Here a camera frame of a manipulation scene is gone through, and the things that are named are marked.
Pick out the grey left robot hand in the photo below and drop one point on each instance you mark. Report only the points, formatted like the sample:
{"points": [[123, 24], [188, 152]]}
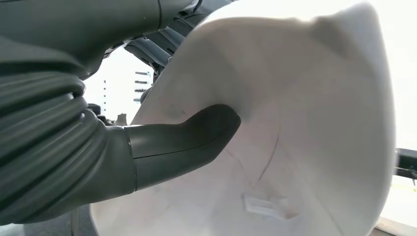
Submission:
{"points": [[65, 19]]}

